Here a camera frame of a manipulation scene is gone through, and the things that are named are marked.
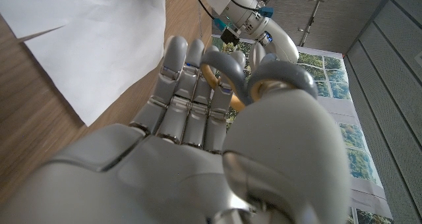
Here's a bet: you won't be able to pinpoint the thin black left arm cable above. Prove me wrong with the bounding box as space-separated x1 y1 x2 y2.
189 0 216 20

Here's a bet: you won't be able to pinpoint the scissors with yellow handles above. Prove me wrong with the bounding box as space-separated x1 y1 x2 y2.
199 50 319 113

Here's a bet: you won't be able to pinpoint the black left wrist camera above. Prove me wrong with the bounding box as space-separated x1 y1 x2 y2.
220 28 241 47

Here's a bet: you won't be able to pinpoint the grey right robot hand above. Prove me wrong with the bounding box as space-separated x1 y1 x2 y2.
0 35 353 224

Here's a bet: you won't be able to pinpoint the large white paper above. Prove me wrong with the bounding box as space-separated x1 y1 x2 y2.
0 0 167 127

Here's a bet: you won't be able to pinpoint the dark wooden door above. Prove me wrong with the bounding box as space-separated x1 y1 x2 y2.
210 0 392 54

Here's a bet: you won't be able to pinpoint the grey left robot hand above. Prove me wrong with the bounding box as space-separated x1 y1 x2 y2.
223 0 301 64

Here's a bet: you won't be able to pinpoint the thin metal wall rail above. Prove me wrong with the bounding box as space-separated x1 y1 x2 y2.
297 0 328 47

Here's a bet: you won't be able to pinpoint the printed window backdrop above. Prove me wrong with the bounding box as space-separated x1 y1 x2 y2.
210 35 394 224

